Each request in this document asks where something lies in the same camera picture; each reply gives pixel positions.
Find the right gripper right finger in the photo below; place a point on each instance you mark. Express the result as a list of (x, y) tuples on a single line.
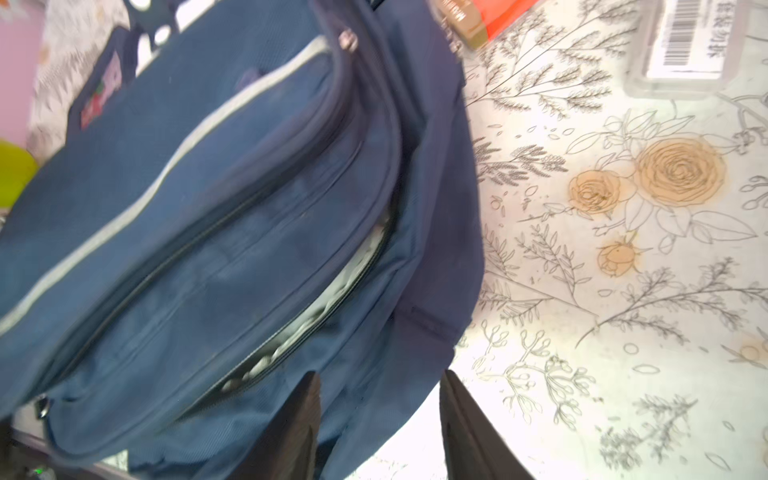
[(473, 448)]

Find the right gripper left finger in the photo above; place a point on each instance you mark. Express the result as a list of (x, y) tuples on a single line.
[(286, 449)]

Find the clear tissue pack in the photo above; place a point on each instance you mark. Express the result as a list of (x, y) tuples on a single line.
[(290, 334)]

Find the navy blue student backpack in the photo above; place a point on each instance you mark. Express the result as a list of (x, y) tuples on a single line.
[(214, 198)]

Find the red small card pack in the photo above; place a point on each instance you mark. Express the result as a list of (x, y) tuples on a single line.
[(477, 22)]

